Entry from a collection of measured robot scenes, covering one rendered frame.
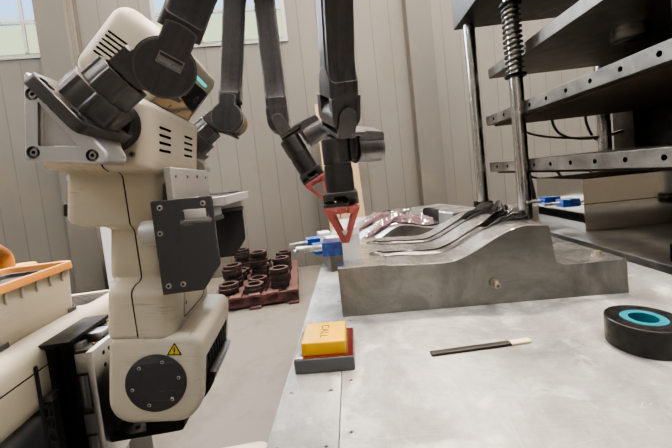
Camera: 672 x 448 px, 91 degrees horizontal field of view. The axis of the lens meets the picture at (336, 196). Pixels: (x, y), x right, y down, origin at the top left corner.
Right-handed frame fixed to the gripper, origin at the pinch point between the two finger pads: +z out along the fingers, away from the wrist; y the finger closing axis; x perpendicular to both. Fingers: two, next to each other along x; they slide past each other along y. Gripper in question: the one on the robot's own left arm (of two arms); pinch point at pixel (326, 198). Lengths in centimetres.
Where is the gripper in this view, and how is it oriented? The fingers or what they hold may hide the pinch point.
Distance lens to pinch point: 92.6
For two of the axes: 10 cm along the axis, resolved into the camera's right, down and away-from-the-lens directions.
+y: -1.1, -0.4, 9.9
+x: -8.4, 5.4, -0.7
